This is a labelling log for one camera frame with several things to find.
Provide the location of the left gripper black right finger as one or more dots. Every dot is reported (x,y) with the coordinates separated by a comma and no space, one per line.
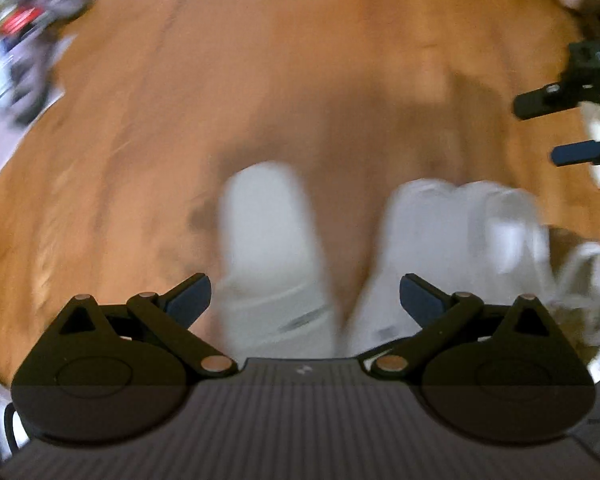
(445,320)

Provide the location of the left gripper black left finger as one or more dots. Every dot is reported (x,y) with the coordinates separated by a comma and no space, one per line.
(169,316)

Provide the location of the white paper sheet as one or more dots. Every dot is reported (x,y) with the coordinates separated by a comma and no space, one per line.
(20,124)

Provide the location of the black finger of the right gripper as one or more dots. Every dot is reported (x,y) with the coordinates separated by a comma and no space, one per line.
(551,99)
(587,152)

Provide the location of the cream slide sandal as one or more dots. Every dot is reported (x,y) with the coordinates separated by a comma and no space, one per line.
(274,299)
(423,231)

